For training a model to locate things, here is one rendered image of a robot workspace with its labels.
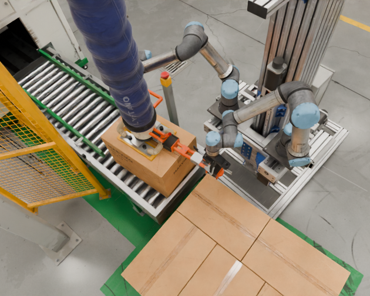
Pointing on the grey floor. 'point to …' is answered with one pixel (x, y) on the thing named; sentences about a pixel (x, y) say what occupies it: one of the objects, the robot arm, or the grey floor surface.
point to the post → (170, 100)
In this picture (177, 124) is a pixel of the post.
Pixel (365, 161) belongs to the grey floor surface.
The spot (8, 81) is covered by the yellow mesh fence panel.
